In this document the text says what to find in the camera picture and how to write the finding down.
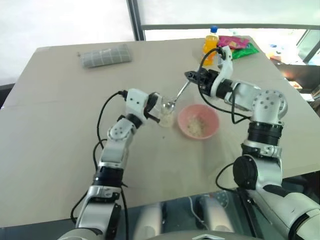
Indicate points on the green snack bag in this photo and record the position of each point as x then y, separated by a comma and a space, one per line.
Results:
245, 51

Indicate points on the oatmeal in bowl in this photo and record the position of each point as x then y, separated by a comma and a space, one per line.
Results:
197, 126

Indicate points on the orange juice bottle blue cap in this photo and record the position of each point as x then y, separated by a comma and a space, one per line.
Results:
210, 47

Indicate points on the dark background desk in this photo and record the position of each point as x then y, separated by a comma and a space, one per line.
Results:
298, 72

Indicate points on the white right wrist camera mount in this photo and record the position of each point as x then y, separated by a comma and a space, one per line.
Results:
225, 67

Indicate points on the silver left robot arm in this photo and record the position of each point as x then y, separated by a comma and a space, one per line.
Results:
113, 152

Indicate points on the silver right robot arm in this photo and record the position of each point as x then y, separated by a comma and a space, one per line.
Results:
267, 140

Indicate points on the grey left robot leg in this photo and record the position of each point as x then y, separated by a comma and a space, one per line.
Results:
147, 221

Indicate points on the grey right robot leg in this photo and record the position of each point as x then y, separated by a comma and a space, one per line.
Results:
216, 216

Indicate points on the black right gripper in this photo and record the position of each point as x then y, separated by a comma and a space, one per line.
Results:
207, 79

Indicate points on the pink bowl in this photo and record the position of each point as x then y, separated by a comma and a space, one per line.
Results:
198, 121

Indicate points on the oatmeal in glass mug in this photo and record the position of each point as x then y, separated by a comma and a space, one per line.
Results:
166, 121

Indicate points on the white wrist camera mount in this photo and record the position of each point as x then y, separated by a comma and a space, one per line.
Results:
225, 67
136, 101

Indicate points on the grey robot leg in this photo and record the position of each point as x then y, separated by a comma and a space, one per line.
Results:
147, 221
216, 216

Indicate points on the pink snack bag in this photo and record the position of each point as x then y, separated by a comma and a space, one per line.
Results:
232, 42

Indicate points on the dark window frame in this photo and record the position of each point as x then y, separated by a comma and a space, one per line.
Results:
137, 21

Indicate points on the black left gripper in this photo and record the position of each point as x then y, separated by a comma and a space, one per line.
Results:
152, 102

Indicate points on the grey robot torso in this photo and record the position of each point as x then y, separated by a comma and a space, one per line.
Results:
200, 236

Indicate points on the clear glass mug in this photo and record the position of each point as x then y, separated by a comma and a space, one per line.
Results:
167, 112

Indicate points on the grey checked cloth pouch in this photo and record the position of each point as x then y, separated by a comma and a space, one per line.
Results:
106, 57

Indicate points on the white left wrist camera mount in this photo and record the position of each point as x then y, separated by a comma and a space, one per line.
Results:
136, 101

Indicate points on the metal spoon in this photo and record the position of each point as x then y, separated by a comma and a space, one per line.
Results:
178, 93

